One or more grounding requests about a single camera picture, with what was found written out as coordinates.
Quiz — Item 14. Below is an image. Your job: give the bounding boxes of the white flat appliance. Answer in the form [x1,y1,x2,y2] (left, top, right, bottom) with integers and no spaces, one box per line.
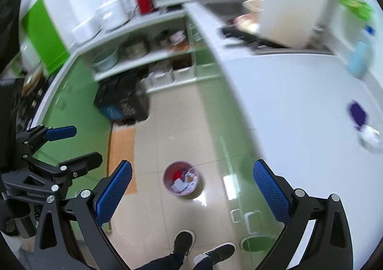
[72,16,104,45]

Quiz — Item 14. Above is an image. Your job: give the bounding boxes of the stainless steel sink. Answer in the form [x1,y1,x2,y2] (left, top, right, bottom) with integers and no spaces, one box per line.
[206,1,336,55]

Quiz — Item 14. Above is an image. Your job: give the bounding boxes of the white open shelf unit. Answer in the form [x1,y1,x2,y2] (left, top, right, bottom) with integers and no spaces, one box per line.
[75,13,222,94]

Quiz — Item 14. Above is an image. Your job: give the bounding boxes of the red jug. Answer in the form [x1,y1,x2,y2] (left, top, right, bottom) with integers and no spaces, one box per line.
[136,0,156,15]

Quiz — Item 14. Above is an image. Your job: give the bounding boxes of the beige bowl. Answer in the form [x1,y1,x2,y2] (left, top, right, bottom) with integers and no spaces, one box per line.
[242,0,265,13]

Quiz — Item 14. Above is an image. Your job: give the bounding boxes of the black white-soled shoe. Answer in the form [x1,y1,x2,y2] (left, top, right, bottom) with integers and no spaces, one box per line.
[173,230,196,257]
[194,243,236,265]

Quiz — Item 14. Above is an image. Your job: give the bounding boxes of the packaged food on shelf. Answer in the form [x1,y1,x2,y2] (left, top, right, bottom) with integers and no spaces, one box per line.
[168,31,190,51]

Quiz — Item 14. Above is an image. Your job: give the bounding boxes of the white rice cooker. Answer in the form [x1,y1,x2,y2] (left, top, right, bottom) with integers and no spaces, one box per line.
[96,0,132,31]

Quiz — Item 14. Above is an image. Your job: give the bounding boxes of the green plastic basket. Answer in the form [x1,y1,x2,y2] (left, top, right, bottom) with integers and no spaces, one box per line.
[332,0,374,21]

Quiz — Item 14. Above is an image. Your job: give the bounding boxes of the pink round trash bin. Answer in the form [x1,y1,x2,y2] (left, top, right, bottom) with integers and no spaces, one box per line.
[163,161,205,197]

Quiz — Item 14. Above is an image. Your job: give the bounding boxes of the clear bottle with white cap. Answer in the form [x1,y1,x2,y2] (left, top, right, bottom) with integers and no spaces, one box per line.
[357,124,383,154]

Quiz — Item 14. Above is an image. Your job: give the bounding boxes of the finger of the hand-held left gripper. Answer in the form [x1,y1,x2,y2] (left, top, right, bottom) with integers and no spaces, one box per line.
[15,126,78,155]
[28,151,103,183]

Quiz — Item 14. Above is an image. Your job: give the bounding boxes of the person's left hand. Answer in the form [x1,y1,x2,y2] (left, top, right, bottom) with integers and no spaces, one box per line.
[0,200,30,235]

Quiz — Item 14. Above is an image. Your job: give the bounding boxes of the pale enamel pot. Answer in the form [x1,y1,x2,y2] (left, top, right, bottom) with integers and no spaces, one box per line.
[91,47,120,72]

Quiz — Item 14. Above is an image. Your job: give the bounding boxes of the blue-capped plastic bottle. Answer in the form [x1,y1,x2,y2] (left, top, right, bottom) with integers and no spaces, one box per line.
[347,25,376,79]

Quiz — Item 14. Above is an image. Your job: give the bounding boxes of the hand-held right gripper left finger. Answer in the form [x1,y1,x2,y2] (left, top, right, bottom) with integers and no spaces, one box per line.
[32,160,134,270]

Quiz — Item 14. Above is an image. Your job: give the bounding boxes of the black stove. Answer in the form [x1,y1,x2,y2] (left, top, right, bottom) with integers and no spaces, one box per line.
[0,77,48,139]

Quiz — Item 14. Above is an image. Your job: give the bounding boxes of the purple cloth pouch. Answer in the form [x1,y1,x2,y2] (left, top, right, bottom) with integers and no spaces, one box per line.
[348,101,368,131]

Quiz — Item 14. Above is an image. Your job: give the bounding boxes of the red plate with food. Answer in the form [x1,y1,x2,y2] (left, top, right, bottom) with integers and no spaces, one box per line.
[233,14,264,33]

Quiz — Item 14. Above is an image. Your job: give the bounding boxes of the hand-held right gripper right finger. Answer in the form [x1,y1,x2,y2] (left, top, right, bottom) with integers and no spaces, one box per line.
[250,159,352,270]

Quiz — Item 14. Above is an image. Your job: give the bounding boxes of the person's dark trouser leg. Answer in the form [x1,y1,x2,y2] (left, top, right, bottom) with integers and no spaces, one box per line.
[141,253,184,270]
[196,256,214,270]

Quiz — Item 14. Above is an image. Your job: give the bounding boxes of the white storage bin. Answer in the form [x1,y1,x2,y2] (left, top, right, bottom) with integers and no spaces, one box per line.
[174,65,198,83]
[141,71,175,90]

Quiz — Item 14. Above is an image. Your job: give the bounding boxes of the white plastic cutting board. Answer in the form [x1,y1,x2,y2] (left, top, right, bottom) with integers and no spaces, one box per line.
[259,0,332,49]

